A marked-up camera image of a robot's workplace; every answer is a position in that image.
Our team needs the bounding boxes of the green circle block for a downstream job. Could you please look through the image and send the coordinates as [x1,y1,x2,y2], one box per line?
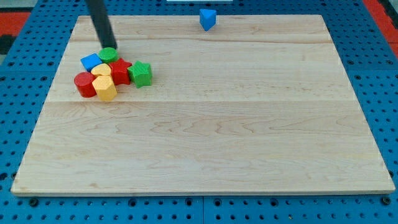
[98,47,119,63]

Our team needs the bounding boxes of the red cylinder block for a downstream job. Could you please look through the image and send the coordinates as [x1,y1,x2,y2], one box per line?
[73,72,96,98]

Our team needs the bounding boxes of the blue triangle block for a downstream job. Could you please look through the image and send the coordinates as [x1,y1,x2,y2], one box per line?
[199,9,217,31]

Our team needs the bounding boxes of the light wooden board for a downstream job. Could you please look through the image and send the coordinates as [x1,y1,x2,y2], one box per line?
[11,15,395,197]

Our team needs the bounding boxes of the yellow heart block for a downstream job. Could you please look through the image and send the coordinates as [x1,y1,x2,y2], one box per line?
[91,63,111,77]

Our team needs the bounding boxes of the red star block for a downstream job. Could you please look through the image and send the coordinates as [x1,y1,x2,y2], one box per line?
[108,58,132,85]

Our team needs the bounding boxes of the blue cube block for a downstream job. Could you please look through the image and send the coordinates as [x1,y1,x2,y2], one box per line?
[80,53,103,72]

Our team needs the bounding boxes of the green star block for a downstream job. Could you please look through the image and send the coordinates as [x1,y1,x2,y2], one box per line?
[127,61,152,88]

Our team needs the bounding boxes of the yellow hexagon block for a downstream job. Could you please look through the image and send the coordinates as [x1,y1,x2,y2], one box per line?
[92,76,118,101]

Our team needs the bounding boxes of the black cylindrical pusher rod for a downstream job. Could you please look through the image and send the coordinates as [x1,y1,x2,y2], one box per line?
[85,0,118,49]

